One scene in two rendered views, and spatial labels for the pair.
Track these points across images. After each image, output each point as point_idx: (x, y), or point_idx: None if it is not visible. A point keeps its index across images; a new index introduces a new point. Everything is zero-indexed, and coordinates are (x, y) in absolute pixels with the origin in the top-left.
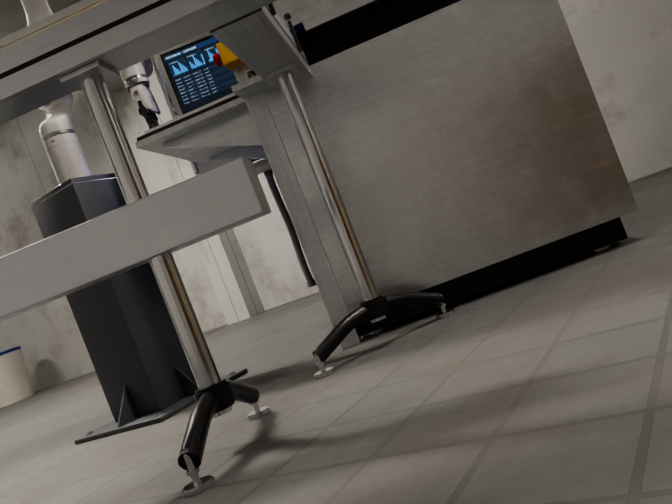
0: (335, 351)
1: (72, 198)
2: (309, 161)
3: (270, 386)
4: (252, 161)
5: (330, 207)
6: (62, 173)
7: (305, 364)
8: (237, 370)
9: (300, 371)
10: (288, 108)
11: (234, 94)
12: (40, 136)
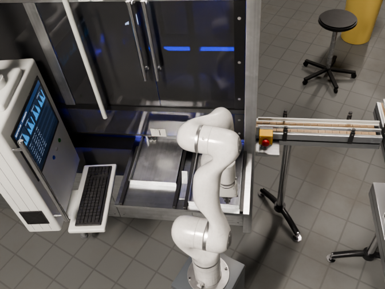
0: (247, 235)
1: (242, 275)
2: (287, 169)
3: (278, 262)
4: (108, 183)
5: (286, 182)
6: (220, 272)
7: (252, 249)
8: None
9: (267, 250)
10: (289, 152)
11: (243, 154)
12: (213, 264)
